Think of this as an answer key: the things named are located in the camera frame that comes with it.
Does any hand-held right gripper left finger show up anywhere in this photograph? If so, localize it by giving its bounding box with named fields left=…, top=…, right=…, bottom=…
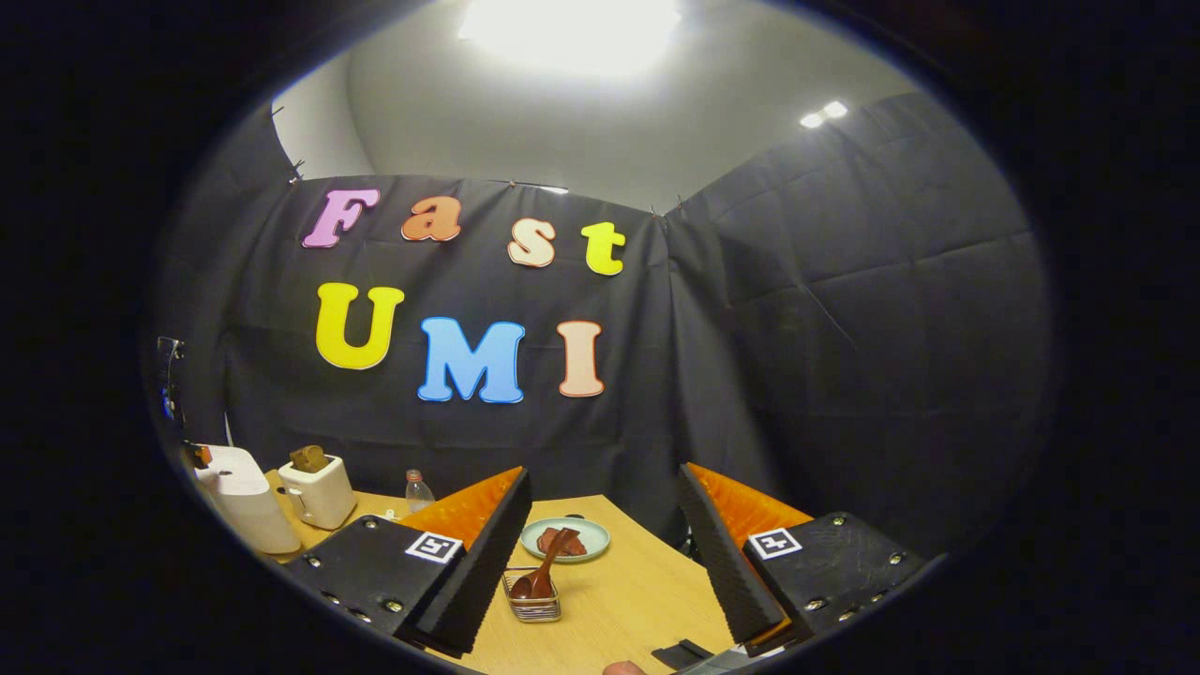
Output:
left=278, top=466, right=533, bottom=657

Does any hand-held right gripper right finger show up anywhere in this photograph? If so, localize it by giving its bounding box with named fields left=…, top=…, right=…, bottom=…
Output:
left=679, top=462, right=929, bottom=657

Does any metal wire chopstick holder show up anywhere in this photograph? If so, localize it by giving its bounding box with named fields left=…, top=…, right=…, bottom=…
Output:
left=502, top=565, right=563, bottom=623

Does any pale green plate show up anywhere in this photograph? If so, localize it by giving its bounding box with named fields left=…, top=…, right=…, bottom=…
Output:
left=520, top=517, right=611, bottom=563

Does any white toaster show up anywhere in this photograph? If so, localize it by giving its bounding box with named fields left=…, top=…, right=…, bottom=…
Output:
left=278, top=455, right=357, bottom=532

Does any brown wooden spoon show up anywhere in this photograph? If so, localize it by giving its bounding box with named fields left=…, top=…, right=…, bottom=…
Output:
left=509, top=528, right=582, bottom=601

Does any white rice cooker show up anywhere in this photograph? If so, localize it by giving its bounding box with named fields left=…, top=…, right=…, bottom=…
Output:
left=192, top=445, right=301, bottom=556

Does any large ceiling light panel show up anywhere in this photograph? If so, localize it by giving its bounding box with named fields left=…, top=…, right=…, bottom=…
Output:
left=457, top=0, right=683, bottom=78

